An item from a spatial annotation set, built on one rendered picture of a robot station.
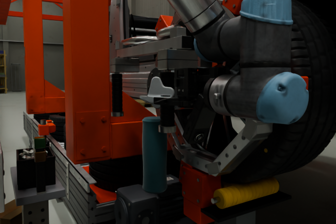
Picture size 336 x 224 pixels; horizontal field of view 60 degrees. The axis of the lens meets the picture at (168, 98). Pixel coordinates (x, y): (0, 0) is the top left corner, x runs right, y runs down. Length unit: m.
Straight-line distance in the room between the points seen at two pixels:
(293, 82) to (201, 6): 0.21
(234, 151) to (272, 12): 0.48
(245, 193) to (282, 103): 0.60
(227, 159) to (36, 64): 2.56
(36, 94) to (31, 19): 0.73
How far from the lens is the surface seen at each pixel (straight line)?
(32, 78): 3.16
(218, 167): 0.91
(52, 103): 3.19
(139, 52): 0.89
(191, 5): 0.54
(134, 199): 1.21
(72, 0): 1.28
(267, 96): 0.43
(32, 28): 3.20
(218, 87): 0.51
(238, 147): 0.83
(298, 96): 0.45
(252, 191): 1.01
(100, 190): 1.70
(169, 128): 0.70
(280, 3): 0.46
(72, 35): 1.26
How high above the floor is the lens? 0.88
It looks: 4 degrees down
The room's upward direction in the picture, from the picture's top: straight up
